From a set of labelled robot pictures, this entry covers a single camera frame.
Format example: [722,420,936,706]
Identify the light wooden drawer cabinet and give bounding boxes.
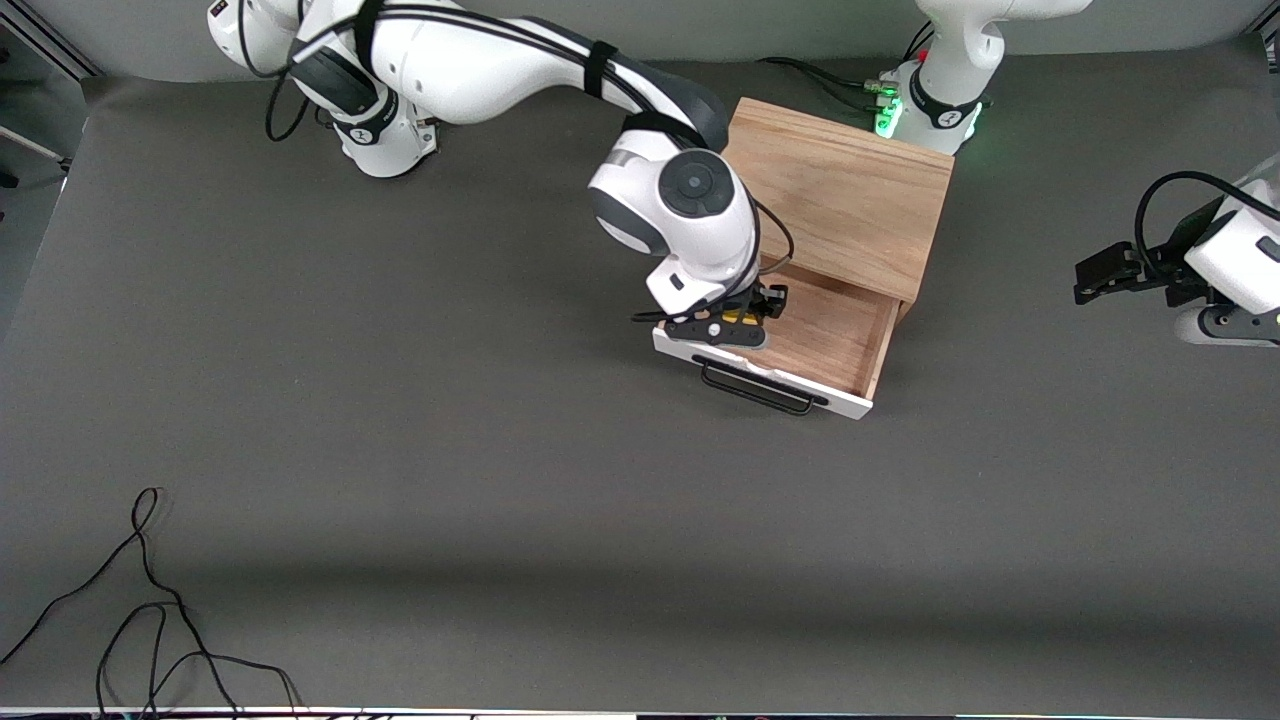
[685,97,956,321]

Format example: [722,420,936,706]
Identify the black metal drawer handle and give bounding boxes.
[692,352,829,416]

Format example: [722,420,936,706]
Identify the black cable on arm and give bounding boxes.
[238,0,795,323]
[1134,171,1263,283]

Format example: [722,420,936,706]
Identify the loose thin black cable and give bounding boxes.
[0,487,303,720]

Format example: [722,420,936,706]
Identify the wooden drawer with white front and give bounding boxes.
[653,255,901,421]

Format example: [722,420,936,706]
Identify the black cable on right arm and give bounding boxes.
[238,0,795,323]

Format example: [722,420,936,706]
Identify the black left arm base cables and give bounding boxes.
[758,56,898,113]

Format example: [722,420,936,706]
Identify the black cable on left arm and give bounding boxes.
[1134,171,1263,283]

